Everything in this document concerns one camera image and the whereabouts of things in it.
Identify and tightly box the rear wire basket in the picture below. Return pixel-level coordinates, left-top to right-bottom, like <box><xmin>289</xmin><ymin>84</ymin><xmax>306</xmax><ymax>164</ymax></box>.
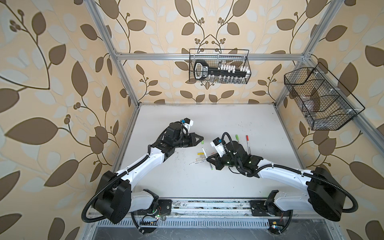
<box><xmin>189</xmin><ymin>48</ymin><xmax>252</xmax><ymax>85</ymax></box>

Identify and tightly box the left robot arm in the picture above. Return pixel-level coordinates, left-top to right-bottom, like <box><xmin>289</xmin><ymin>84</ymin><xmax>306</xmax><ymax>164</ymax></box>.
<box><xmin>81</xmin><ymin>118</ymin><xmax>204</xmax><ymax>224</ymax></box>

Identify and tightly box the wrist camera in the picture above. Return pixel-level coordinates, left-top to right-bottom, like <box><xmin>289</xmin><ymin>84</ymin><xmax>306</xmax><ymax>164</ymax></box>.
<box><xmin>181</xmin><ymin>118</ymin><xmax>194</xmax><ymax>131</ymax></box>
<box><xmin>211</xmin><ymin>138</ymin><xmax>226</xmax><ymax>158</ymax></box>

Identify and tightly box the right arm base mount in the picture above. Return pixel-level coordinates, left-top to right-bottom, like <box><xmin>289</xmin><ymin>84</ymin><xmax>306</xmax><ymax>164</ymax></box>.
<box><xmin>250</xmin><ymin>200</ymin><xmax>292</xmax><ymax>218</ymax></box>

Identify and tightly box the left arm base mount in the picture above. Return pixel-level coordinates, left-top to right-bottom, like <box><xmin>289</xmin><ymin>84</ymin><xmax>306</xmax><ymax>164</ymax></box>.
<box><xmin>134</xmin><ymin>199</ymin><xmax>172</xmax><ymax>217</ymax></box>

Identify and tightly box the white pen with black print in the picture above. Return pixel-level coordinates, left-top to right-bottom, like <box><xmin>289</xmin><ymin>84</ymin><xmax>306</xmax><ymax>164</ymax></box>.
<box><xmin>189</xmin><ymin>160</ymin><xmax>207</xmax><ymax>165</ymax></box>

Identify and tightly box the black tool with sockets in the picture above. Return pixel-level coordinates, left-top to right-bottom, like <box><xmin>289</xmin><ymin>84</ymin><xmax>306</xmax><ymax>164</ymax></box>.
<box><xmin>193</xmin><ymin>60</ymin><xmax>251</xmax><ymax>80</ymax></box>

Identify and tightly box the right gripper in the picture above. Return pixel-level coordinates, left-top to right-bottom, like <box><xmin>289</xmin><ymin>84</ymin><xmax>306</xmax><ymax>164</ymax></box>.
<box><xmin>206</xmin><ymin>151</ymin><xmax>241</xmax><ymax>170</ymax></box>

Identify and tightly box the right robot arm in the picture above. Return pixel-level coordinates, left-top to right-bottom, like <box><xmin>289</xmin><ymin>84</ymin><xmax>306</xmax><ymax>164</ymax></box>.
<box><xmin>207</xmin><ymin>132</ymin><xmax>359</xmax><ymax>222</ymax></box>

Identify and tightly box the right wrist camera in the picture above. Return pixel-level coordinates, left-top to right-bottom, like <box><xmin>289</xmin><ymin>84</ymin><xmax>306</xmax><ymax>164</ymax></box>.
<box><xmin>211</xmin><ymin>138</ymin><xmax>226</xmax><ymax>158</ymax></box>

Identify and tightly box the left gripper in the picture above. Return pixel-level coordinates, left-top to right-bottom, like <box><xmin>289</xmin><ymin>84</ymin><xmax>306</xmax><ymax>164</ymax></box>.
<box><xmin>172</xmin><ymin>132</ymin><xmax>204</xmax><ymax>149</ymax></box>

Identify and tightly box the side wire basket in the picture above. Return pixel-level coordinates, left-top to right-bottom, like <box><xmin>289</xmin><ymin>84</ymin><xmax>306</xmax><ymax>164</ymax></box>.
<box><xmin>284</xmin><ymin>62</ymin><xmax>365</xmax><ymax>131</ymax></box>

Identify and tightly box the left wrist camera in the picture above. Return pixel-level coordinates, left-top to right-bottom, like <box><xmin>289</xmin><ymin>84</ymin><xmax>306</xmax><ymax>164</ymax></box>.
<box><xmin>181</xmin><ymin>118</ymin><xmax>194</xmax><ymax>131</ymax></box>

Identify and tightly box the red white pen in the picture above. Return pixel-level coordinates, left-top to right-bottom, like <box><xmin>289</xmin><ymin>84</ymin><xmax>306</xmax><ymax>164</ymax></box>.
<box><xmin>247</xmin><ymin>141</ymin><xmax>252</xmax><ymax>155</ymax></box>

